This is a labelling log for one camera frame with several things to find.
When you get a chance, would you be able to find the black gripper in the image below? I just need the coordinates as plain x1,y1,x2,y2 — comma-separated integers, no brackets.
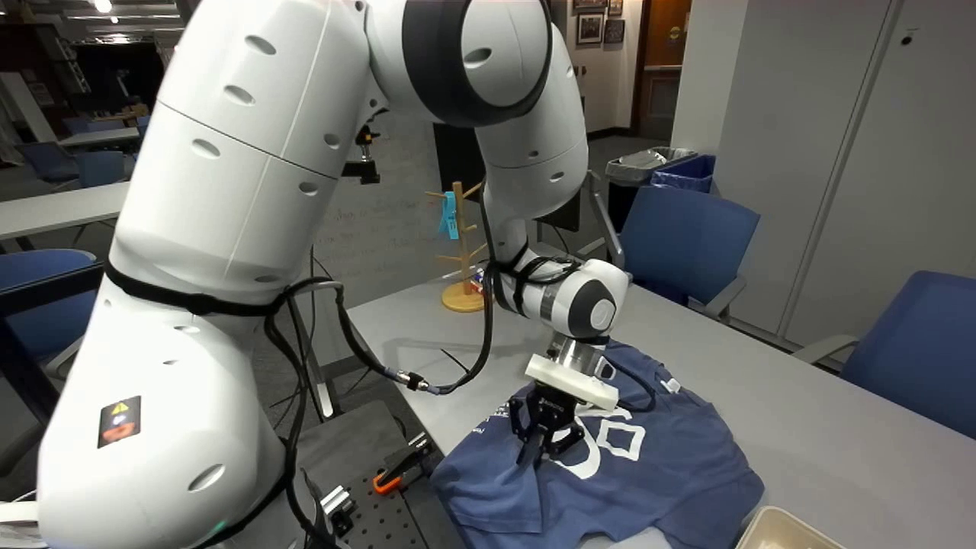
507,382,590,469

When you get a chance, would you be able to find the blue printed t-shirt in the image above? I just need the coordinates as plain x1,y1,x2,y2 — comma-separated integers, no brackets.
431,342,765,549

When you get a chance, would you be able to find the wooden peg stand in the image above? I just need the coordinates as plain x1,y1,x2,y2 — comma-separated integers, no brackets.
439,178,495,315

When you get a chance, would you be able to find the grey monitor stand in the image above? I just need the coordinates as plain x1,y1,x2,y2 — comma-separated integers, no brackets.
584,166,629,267

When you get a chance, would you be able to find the grey stand pole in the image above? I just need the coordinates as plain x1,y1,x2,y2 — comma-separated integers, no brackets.
293,302,338,421

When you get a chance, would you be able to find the teal item on peg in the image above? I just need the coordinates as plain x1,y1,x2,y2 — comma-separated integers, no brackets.
435,190,465,244

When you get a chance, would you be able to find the beige tray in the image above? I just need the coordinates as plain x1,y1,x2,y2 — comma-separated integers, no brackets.
732,504,849,549

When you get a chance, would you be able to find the grey lined trash bin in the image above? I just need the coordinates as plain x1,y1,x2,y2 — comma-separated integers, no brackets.
608,146,704,234

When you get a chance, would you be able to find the blue bin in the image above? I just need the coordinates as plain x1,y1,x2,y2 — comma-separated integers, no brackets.
650,148,719,195

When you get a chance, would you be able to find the brown wooden door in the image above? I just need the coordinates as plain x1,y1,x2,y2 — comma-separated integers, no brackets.
634,0,696,146

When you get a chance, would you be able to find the white cabinet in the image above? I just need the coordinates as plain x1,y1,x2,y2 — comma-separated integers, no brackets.
712,0,976,349

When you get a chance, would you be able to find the white desk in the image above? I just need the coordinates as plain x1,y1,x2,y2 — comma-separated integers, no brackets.
0,179,130,241

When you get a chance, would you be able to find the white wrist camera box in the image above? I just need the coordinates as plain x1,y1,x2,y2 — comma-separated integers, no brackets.
522,352,623,412

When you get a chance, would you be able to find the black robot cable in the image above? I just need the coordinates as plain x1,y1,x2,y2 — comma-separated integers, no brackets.
266,254,501,549

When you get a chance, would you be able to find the orange handled clamp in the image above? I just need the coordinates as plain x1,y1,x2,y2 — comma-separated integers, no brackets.
365,446,435,499

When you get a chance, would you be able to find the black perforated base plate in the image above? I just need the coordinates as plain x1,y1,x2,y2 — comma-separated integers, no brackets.
293,400,461,549

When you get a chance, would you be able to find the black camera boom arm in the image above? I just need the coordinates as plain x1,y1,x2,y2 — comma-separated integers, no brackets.
338,105,386,190

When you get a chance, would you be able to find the framed wall picture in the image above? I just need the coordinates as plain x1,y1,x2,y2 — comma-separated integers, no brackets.
573,10,608,50

